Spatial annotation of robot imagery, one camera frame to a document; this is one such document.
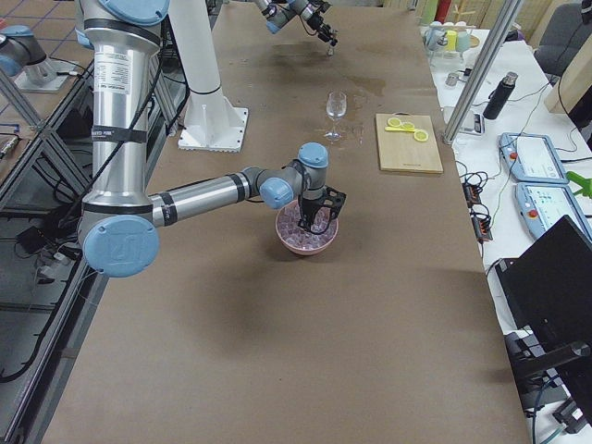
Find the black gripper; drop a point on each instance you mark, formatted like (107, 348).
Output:
(318, 21)
(309, 206)

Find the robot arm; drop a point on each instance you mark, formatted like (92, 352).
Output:
(118, 230)
(279, 13)

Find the clear ice cubes pile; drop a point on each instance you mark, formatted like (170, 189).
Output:
(291, 231)

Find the clear wine glass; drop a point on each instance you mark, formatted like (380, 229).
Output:
(336, 108)

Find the pink bowl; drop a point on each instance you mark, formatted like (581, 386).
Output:
(305, 247)

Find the lemon slice upper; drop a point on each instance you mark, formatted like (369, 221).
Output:
(394, 122)

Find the bamboo cutting board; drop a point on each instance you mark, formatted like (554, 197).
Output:
(400, 152)

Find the yellow cup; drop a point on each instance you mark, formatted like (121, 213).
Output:
(450, 40)

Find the yellow plastic knife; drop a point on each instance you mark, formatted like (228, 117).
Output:
(400, 129)

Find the lemon slice lower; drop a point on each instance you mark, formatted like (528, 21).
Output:
(421, 136)

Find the black water bottle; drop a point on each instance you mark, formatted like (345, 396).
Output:
(498, 99)

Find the upper teach pendant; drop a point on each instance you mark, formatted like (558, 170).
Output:
(531, 158)

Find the teach pendant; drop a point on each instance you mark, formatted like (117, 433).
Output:
(531, 158)
(541, 205)

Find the lower teach pendant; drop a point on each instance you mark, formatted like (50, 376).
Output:
(541, 205)

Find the black monitor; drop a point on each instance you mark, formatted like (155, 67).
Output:
(548, 288)

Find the green grabber tool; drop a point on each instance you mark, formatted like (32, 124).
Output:
(585, 185)

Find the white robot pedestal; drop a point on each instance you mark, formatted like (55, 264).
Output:
(211, 122)

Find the aluminium frame post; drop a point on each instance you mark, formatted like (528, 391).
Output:
(496, 37)

